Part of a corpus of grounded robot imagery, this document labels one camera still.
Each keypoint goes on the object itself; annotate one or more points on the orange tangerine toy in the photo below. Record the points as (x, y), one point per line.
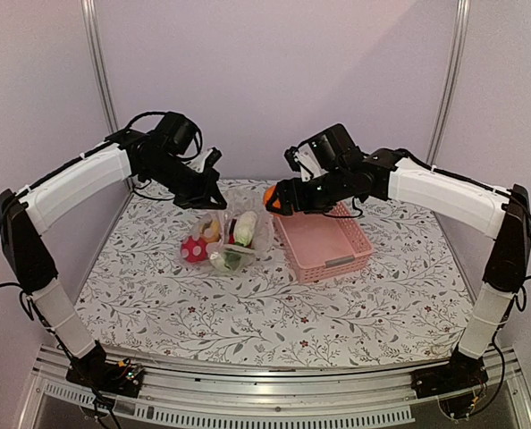
(270, 197)

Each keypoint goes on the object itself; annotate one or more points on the yellow lemon toy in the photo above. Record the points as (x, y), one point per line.
(210, 231)

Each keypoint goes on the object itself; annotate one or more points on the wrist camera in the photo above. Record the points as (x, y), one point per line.
(207, 159)
(302, 159)

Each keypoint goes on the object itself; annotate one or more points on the aluminium front rail frame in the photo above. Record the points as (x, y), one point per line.
(183, 393)

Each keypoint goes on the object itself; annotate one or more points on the aluminium vertical post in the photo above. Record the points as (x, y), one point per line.
(91, 25)
(456, 53)

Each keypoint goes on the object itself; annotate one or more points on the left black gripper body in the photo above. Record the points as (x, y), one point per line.
(190, 190)

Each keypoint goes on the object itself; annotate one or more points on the left aluminium vertical post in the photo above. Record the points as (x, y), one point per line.
(91, 25)

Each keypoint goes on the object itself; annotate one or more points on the pink perforated plastic basket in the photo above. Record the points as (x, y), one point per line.
(319, 247)

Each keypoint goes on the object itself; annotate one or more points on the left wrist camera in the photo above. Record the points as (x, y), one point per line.
(207, 159)

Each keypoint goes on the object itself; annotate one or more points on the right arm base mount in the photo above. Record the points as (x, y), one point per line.
(459, 385)

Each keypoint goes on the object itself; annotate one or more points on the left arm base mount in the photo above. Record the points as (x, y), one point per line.
(122, 378)

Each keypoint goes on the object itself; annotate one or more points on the white radish toy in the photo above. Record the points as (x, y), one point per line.
(229, 261)

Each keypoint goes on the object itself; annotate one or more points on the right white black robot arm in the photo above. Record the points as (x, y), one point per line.
(333, 168)

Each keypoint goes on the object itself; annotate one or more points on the right aluminium vertical post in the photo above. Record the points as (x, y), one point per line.
(456, 53)

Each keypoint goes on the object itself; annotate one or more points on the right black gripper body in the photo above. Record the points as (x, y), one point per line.
(320, 199)

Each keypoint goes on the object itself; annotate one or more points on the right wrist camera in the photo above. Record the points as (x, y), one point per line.
(302, 159)

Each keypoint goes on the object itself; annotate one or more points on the floral patterned table mat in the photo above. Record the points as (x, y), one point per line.
(408, 304)

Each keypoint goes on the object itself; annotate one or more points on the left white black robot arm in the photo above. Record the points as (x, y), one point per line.
(171, 155)

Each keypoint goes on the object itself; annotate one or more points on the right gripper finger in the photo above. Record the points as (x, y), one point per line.
(279, 210)
(281, 188)

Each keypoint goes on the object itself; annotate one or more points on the clear zip top bag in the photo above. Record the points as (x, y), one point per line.
(238, 202)

